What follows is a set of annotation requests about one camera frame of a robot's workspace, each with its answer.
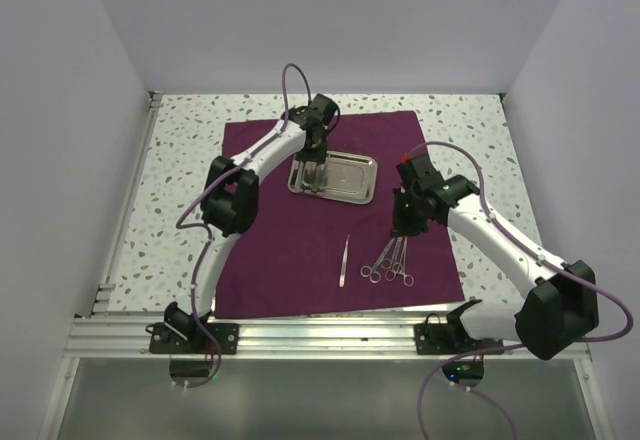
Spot steel instrument tray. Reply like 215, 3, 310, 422
288, 151, 378, 205

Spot steel hemostat forceps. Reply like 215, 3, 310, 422
396, 237, 415, 287

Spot purple cloth wrap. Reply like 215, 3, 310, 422
215, 111, 464, 319

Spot long steel scissors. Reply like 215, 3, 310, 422
360, 239, 395, 284

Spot steel tweezers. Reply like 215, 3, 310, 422
338, 234, 350, 288

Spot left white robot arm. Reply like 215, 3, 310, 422
164, 94, 340, 353

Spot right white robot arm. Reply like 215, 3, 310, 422
392, 154, 599, 360

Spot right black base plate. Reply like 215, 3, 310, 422
413, 322, 503, 356

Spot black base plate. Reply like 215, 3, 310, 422
145, 322, 239, 355
413, 322, 503, 356

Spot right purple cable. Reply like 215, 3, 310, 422
405, 140, 629, 440

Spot purple cable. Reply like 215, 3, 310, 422
405, 140, 629, 440
174, 62, 316, 390

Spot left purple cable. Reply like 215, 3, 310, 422
174, 62, 316, 390

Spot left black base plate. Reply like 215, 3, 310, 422
145, 322, 239, 355

